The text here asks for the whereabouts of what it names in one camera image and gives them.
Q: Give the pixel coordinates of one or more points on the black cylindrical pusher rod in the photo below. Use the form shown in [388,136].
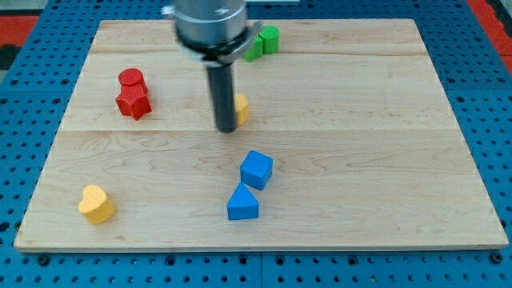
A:
[220,81]

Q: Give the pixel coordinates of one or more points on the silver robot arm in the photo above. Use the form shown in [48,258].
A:
[216,33]

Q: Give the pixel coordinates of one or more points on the yellow hexagon block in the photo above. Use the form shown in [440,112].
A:
[242,111]

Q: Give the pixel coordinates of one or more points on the yellow heart block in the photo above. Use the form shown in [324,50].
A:
[95,206]

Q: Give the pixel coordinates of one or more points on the green cylinder block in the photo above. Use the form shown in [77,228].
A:
[270,36]

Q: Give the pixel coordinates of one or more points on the red cylinder block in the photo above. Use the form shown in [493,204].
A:
[132,77]

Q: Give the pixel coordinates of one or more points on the red star block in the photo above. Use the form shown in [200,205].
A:
[133,101]

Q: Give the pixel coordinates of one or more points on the blue cube block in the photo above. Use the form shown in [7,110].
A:
[256,169]

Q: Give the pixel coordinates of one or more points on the blue triangle block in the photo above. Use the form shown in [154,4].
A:
[242,204]

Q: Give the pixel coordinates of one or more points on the wooden board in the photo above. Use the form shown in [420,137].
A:
[368,155]

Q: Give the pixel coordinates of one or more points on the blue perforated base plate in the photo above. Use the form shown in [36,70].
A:
[470,42]

